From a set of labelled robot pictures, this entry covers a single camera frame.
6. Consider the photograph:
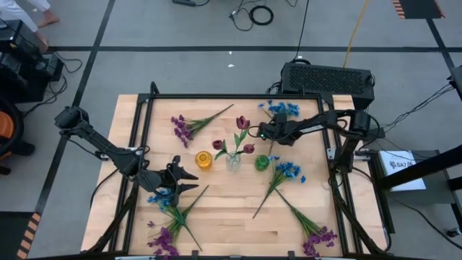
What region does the coiled black cable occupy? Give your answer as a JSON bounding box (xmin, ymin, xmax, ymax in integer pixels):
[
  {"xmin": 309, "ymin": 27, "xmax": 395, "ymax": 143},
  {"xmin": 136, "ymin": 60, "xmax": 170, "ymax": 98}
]
[{"xmin": 248, "ymin": 4, "xmax": 274, "ymax": 27}]

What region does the black equipment cart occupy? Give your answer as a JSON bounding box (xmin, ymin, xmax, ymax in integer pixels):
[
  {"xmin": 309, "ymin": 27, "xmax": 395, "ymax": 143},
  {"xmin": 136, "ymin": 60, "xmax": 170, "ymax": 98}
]
[{"xmin": 0, "ymin": 18, "xmax": 66, "ymax": 105}]

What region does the black aluminium table frame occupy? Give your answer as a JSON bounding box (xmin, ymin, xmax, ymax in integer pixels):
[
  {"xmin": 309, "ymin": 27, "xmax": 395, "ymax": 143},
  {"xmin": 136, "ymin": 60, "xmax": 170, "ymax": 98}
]
[{"xmin": 83, "ymin": 81, "xmax": 393, "ymax": 260}]

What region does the green glass vase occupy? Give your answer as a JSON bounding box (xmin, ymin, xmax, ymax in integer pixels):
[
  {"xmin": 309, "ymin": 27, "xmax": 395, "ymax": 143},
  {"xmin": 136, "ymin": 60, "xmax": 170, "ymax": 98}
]
[{"xmin": 253, "ymin": 154, "xmax": 271, "ymax": 172}]

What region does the purple artificial flower bunch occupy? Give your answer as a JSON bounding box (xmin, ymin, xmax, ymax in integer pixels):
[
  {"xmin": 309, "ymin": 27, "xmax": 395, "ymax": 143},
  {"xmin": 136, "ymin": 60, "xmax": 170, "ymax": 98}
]
[
  {"xmin": 170, "ymin": 103, "xmax": 235, "ymax": 149},
  {"xmin": 147, "ymin": 185, "xmax": 210, "ymax": 256},
  {"xmin": 274, "ymin": 187, "xmax": 339, "ymax": 257}
]

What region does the black and orange vacuum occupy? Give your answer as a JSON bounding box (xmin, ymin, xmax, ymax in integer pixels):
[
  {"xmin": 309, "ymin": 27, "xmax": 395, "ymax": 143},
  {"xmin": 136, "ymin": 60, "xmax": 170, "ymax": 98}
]
[{"xmin": 0, "ymin": 94, "xmax": 37, "ymax": 177}]

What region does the black cable bundle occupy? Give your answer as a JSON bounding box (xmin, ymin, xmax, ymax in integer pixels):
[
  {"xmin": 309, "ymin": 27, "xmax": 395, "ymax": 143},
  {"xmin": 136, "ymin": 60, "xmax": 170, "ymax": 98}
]
[{"xmin": 382, "ymin": 83, "xmax": 455, "ymax": 133}]

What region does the yellow glass vase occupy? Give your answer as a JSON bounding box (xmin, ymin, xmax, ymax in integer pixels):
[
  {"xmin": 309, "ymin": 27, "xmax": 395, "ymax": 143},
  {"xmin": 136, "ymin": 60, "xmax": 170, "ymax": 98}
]
[{"xmin": 195, "ymin": 150, "xmax": 214, "ymax": 170}]

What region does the long black floor cable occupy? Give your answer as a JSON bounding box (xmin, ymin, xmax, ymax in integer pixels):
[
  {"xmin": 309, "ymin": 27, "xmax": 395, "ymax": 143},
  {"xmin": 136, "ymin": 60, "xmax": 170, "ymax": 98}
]
[{"xmin": 389, "ymin": 196, "xmax": 462, "ymax": 252}]

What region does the person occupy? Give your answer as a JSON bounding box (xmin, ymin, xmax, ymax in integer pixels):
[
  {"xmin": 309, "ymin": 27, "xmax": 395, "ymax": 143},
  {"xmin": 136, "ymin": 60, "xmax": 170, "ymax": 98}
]
[{"xmin": 0, "ymin": 0, "xmax": 61, "ymax": 51}]

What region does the black diagonal beam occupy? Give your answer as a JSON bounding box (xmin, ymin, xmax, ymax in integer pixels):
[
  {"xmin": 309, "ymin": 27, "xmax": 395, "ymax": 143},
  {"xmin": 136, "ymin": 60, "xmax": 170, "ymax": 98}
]
[{"xmin": 376, "ymin": 144, "xmax": 462, "ymax": 191}]

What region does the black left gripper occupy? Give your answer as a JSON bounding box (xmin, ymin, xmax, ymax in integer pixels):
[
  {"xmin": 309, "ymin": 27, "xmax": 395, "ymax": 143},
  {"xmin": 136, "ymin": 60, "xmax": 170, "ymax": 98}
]
[{"xmin": 143, "ymin": 155, "xmax": 200, "ymax": 207}]

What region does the white labelled box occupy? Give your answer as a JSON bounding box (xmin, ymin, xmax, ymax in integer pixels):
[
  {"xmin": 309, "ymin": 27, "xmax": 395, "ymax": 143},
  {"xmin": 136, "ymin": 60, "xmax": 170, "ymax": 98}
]
[{"xmin": 378, "ymin": 149, "xmax": 427, "ymax": 192}]

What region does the clear glass vase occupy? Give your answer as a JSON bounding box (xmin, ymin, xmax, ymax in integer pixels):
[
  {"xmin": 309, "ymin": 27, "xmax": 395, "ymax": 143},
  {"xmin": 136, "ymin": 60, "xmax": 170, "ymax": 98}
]
[{"xmin": 225, "ymin": 151, "xmax": 242, "ymax": 172}]

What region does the orange floor cable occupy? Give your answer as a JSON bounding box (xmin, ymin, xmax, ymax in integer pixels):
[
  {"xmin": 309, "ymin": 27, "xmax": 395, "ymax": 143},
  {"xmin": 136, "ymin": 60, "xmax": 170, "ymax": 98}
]
[{"xmin": 341, "ymin": 0, "xmax": 372, "ymax": 69}]

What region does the black mat hazard-striped edge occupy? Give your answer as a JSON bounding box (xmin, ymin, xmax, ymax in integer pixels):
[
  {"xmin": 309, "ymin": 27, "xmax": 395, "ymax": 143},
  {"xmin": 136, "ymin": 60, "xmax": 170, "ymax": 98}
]
[
  {"xmin": 0, "ymin": 211, "xmax": 43, "ymax": 260},
  {"xmin": 391, "ymin": 0, "xmax": 446, "ymax": 20}
]

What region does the black cable with white plug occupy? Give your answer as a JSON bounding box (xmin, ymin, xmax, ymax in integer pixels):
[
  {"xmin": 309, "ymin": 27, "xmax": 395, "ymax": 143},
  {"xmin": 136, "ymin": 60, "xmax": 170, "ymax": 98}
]
[{"xmin": 228, "ymin": 0, "xmax": 256, "ymax": 33}]

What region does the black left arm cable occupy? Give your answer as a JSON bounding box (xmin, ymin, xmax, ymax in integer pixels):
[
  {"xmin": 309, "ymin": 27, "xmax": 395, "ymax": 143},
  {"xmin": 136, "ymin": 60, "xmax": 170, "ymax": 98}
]
[{"xmin": 89, "ymin": 168, "xmax": 122, "ymax": 210}]

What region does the black computer case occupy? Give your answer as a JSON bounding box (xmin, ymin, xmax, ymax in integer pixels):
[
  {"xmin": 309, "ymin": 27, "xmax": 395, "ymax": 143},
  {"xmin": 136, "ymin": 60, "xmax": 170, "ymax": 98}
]
[{"xmin": 279, "ymin": 61, "xmax": 375, "ymax": 116}]

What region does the grey side cart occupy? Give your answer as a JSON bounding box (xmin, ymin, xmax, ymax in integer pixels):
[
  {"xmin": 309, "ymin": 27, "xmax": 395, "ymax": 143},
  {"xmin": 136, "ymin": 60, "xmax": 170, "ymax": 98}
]
[{"xmin": 370, "ymin": 148, "xmax": 462, "ymax": 225}]

